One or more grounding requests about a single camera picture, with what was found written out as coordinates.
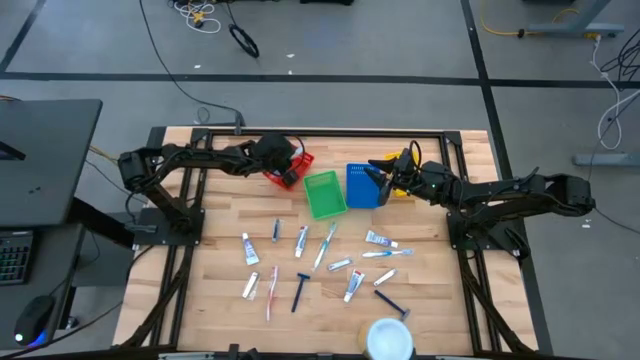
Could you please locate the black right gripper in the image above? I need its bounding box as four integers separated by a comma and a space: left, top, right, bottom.
368, 151, 431, 206

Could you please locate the white and purple toothpaste tube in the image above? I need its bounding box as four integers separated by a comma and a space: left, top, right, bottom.
364, 229, 400, 250
241, 232, 261, 267

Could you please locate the blue toothbrush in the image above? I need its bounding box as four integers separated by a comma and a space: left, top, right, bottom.
360, 248, 416, 260

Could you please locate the green toothbrush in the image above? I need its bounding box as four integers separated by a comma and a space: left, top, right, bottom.
311, 221, 339, 273

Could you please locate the small white clear-wrapped packet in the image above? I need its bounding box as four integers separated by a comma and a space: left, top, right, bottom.
241, 271, 261, 302
372, 267, 399, 288
326, 256, 355, 273

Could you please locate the dark blue disposable razor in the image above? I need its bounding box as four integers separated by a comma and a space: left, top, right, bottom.
290, 272, 312, 314
373, 289, 413, 322

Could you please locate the red toothbrush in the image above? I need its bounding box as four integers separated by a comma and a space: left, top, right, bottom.
264, 264, 280, 323

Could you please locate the yellow plastic basket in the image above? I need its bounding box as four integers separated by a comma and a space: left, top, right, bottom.
383, 150, 422, 199

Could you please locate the blue plastic basket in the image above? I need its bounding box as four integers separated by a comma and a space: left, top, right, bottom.
345, 162, 387, 210

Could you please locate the red plastic basket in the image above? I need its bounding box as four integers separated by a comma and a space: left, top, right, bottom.
263, 149, 316, 192

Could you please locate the green plastic basket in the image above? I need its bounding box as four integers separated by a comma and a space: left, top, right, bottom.
302, 169, 348, 221

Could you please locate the yellow wipes canister white lid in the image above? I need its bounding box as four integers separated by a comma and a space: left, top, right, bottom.
357, 316, 416, 360

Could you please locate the grey desk foot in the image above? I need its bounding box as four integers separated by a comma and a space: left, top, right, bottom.
573, 152, 640, 168

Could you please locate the black desk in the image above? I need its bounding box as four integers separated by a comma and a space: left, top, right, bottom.
0, 98, 104, 229

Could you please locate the grey desk leg base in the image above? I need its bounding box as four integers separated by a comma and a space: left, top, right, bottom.
527, 0, 626, 39

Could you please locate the dark grey lower desk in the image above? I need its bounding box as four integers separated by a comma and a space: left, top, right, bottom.
0, 222, 86, 351

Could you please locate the backlit black keyboard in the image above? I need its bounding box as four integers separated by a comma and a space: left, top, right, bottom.
0, 229, 35, 287

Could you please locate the black computer mouse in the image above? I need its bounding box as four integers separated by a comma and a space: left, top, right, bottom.
13, 294, 57, 347

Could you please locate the black aluminium table frame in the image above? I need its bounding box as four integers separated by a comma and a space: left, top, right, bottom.
117, 127, 539, 360

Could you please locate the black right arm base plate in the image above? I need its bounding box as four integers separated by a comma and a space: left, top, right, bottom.
446, 209, 526, 251

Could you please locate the coiled black cable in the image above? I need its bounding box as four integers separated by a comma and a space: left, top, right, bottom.
228, 23, 261, 60

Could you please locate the long black floor cable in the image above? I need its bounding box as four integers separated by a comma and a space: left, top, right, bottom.
137, 0, 246, 136

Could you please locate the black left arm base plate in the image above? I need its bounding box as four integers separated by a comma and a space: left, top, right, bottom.
132, 206, 206, 247

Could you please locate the white cable with yellow plug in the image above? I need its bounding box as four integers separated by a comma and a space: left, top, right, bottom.
172, 0, 223, 35

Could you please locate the yellow floor cable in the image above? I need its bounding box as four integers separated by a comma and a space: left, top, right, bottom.
479, 0, 601, 40

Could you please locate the white floor cable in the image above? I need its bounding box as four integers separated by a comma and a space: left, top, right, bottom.
589, 37, 640, 151

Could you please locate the black floor cable bundle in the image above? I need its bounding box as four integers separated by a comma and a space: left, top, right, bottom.
599, 27, 640, 81

